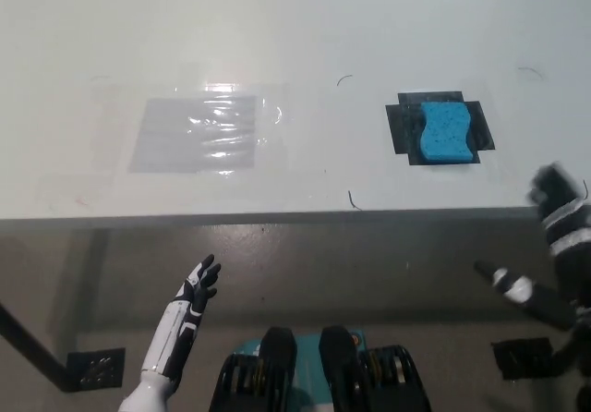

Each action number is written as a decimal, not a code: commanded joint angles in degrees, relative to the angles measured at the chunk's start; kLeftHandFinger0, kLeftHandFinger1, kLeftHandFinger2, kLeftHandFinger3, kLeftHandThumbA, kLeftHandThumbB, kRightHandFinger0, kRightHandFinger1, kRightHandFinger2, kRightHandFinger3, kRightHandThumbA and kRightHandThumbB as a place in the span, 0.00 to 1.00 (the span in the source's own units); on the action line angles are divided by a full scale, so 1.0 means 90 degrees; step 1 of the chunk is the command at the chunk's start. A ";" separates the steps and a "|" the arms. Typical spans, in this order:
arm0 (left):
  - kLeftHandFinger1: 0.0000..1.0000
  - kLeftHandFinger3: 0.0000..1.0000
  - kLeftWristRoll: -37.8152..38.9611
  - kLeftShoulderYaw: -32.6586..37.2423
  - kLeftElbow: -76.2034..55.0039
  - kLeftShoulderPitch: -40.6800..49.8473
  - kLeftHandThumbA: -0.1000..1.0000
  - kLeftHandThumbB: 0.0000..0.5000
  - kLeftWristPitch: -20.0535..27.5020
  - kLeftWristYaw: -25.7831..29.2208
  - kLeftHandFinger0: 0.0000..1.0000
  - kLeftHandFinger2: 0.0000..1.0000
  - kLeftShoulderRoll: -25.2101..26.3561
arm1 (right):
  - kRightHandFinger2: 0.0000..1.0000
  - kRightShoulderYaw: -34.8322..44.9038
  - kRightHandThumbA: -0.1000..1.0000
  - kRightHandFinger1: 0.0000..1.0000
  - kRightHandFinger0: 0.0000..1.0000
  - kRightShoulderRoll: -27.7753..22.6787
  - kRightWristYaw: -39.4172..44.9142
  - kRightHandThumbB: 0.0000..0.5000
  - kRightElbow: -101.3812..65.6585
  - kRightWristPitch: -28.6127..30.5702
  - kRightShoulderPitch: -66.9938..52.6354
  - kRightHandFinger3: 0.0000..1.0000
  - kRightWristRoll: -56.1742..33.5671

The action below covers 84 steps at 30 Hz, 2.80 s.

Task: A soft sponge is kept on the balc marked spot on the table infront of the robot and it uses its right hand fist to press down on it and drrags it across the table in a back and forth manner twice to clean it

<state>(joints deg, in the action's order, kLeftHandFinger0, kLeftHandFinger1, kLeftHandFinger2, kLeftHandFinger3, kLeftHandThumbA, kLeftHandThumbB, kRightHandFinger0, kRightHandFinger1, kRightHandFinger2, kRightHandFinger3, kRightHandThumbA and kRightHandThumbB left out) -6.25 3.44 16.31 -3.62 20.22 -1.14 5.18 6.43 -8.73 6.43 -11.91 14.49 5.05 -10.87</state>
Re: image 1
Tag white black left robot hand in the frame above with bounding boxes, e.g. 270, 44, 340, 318
140, 253, 223, 383

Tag blue soft sponge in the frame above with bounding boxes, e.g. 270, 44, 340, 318
417, 101, 476, 165

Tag clear plastic sheet patch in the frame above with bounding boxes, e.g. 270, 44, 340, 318
127, 95, 259, 174

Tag black tape patch on table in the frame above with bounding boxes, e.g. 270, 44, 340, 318
385, 91, 496, 167

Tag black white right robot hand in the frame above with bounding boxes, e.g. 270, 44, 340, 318
474, 162, 591, 331

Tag black table leg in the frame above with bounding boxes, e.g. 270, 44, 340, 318
0, 300, 78, 394
551, 323, 591, 379

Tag clear plastic film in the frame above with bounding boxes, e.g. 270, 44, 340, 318
174, 81, 293, 178

